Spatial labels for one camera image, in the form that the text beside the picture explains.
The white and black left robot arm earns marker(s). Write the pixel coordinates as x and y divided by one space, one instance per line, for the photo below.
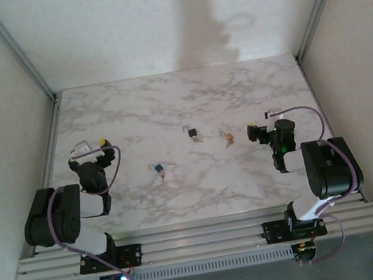
43 219

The blue padlock keys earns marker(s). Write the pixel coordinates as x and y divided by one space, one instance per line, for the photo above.
162 175

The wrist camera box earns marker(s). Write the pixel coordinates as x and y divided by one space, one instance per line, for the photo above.
271 113
82 151

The gold padlock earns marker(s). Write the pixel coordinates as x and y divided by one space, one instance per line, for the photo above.
229 137

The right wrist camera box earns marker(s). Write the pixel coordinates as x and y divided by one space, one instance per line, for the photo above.
271 113

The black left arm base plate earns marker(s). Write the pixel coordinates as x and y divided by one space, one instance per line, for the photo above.
133 253

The black padlock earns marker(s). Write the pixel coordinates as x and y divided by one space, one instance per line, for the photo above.
192 132

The gold padlock keys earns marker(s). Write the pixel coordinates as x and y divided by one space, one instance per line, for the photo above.
228 144

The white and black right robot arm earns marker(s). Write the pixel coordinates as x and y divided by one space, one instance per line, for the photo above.
334 173

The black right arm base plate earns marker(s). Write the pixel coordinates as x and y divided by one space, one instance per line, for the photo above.
274 232

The aluminium corner post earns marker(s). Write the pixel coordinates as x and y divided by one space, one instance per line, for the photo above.
320 5
18 53

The narrow aluminium side rail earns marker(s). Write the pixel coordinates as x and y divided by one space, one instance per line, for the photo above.
328 124
51 168

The wide grooved aluminium rail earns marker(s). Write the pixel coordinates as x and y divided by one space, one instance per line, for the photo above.
202 240

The blue padlock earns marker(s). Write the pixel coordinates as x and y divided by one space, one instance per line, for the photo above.
158 168

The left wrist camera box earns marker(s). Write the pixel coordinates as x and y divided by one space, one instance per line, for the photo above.
82 151

